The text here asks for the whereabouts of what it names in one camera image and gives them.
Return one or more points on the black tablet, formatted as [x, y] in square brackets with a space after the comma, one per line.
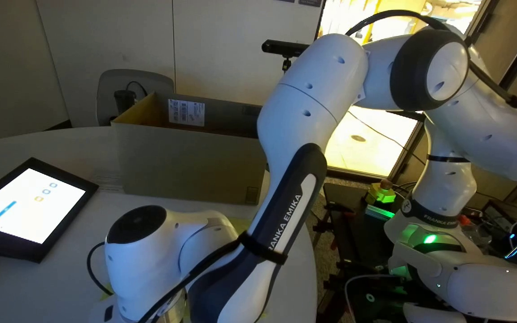
[39, 201]

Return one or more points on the black camera on boom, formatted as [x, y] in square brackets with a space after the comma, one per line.
[286, 49]

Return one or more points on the cardboard box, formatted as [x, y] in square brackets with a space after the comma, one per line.
[191, 148]

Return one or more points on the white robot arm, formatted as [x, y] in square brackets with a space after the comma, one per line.
[155, 255]

